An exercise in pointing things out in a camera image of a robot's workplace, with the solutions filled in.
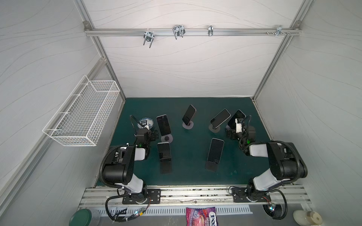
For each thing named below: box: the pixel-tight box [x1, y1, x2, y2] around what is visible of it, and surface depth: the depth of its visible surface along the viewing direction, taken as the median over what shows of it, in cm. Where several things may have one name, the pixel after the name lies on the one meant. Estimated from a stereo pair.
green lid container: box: [68, 208, 92, 226], surface depth 61 cm
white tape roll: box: [293, 209, 323, 226], surface depth 62 cm
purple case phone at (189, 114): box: [181, 104, 197, 126], surface depth 98 cm
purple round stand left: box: [160, 133, 174, 144], surface depth 97 cm
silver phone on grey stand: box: [210, 108, 232, 129], surface depth 96 cm
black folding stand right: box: [204, 161, 219, 172], surface depth 85 cm
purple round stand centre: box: [181, 120, 194, 130], surface depth 104 cm
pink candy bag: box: [185, 206, 219, 226], surface depth 67 cm
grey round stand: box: [208, 123, 221, 134], surface depth 103 cm
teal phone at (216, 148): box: [207, 137, 225, 164], surface depth 80 cm
